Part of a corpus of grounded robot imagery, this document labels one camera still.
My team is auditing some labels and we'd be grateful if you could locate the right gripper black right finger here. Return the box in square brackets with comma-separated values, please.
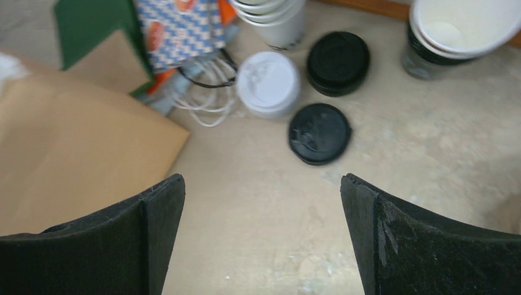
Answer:
[340, 174, 520, 294]

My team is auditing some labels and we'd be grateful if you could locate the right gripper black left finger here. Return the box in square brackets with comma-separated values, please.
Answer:
[1, 175, 186, 294]

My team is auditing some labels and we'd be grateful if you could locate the brown kraft paper bag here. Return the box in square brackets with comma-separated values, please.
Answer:
[1, 53, 189, 236]

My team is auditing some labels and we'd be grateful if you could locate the single black cup lid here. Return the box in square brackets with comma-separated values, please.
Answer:
[288, 103, 353, 166]

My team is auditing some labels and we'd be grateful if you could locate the white cup lid stack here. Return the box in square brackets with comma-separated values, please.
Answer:
[236, 51, 301, 119]

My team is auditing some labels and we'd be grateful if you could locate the blue checkered paper bag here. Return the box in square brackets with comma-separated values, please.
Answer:
[135, 1, 238, 127]

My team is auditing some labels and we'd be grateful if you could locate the black cup with white cup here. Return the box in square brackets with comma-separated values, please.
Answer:
[401, 0, 520, 80]

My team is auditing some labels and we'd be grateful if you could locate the green paper bag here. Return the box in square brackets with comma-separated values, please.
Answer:
[53, 0, 154, 97]

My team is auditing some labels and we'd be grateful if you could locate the white paper cup stack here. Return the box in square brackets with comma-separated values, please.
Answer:
[230, 1, 306, 51]

